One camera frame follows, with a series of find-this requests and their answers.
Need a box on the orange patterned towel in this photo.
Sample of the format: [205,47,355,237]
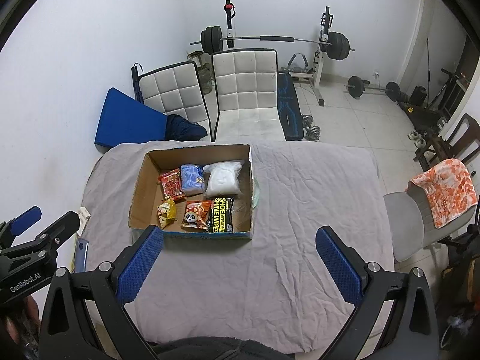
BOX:
[408,158,479,230]

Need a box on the black blue rod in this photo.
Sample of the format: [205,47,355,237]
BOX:
[131,64,145,104]

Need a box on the red snack packet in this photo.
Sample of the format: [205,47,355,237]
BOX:
[157,168,187,202]

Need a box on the black wipes packet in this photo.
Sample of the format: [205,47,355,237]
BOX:
[207,196,235,234]

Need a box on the racked barbell with black plates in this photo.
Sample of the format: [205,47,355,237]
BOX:
[189,26,356,62]

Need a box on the yellow snack packet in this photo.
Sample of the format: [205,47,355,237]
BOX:
[156,197,177,230]

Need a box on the chrome dumbbell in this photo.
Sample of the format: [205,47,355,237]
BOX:
[301,114,322,142]

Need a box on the person's dark fleece clothing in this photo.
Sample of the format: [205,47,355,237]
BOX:
[150,337,297,360]

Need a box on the black exercise machine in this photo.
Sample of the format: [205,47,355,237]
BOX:
[439,210,480,349]

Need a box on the blue foam mat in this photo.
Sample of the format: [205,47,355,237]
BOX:
[94,88,169,155]

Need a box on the black kick scooter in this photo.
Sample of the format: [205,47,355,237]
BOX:
[431,68,462,110]

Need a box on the black blue weight bench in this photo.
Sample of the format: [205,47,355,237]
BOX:
[277,71,305,142]

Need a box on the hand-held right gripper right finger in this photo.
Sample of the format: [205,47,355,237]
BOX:
[316,226,439,360]

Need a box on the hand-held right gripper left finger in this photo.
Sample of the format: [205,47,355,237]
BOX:
[37,225,165,360]

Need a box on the grey office chair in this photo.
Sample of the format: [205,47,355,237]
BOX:
[383,185,480,263]

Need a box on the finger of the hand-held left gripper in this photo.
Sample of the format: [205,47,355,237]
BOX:
[0,205,43,249]
[22,211,82,256]

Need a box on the dark wooden chair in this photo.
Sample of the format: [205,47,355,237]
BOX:
[414,113,480,173]

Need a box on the person's left hand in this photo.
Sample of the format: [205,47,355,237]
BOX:
[0,296,41,360]

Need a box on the white barbell rack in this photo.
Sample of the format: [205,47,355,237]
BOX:
[223,0,337,108]

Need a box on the white plastic bag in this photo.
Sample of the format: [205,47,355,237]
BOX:
[202,160,245,199]

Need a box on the orange panda snack packet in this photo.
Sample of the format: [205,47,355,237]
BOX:
[181,200,214,232]

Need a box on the cardboard box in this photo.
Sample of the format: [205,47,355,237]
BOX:
[128,143,256,241]

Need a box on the blue tissue pack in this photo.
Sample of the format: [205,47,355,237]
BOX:
[180,163,206,196]

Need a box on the blue grey flat case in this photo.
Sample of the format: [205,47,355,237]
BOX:
[73,239,89,273]

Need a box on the dark blue jacket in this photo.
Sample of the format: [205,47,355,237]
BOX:
[165,114,208,143]

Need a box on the small barbell with black plates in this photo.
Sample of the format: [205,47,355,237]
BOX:
[344,76,401,102]

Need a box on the black bag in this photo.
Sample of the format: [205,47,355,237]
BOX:
[410,86,428,106]

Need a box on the white padded chair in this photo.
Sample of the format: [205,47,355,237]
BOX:
[210,48,285,143]
[131,61,211,143]

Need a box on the grey cable handle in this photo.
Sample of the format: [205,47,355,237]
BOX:
[288,53,312,73]

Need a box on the grey tablecloth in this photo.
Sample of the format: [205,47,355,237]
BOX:
[83,140,396,354]

